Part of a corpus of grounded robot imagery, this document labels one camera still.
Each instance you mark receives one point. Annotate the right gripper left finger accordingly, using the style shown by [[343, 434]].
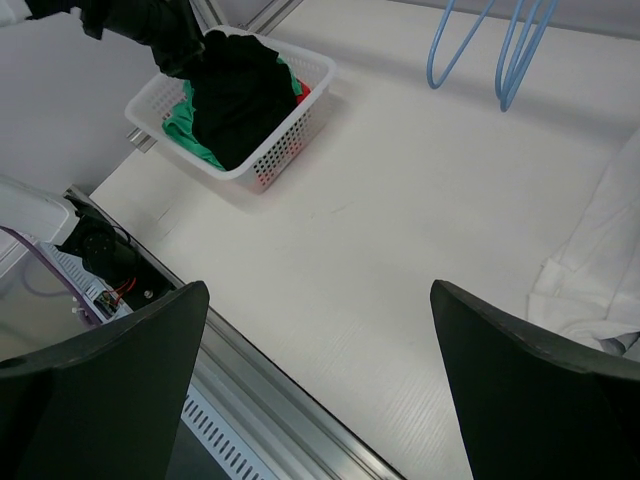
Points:
[[105, 404]]

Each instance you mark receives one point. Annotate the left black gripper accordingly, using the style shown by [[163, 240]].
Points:
[[168, 28]]

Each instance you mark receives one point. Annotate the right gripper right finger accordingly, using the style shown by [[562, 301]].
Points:
[[532, 404]]

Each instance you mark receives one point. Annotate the black tank top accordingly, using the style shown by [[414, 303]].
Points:
[[230, 52]]

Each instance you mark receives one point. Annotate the green tank top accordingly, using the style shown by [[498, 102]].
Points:
[[185, 130]]

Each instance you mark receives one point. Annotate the white tank top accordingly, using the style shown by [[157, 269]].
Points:
[[588, 290]]

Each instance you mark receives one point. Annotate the red tank top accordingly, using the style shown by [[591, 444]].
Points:
[[266, 168]]

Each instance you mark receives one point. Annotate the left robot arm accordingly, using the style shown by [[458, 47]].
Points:
[[72, 226]]

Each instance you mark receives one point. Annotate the white plastic basket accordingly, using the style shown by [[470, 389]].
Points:
[[152, 105]]

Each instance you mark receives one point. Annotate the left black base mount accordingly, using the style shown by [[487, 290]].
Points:
[[111, 302]]

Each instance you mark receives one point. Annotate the front aluminium rail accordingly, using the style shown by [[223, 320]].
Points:
[[244, 418]]

